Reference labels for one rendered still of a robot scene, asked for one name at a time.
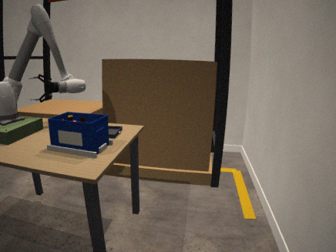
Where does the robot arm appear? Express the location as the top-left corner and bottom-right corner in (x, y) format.
(0, 4), (86, 126)

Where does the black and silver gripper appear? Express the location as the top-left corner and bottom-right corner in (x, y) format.
(29, 74), (59, 102)

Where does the white flat rail with screws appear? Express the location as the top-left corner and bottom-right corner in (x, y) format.
(47, 139), (113, 158)

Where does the blue bottle crate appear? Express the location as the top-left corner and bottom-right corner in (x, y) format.
(50, 112), (109, 154)

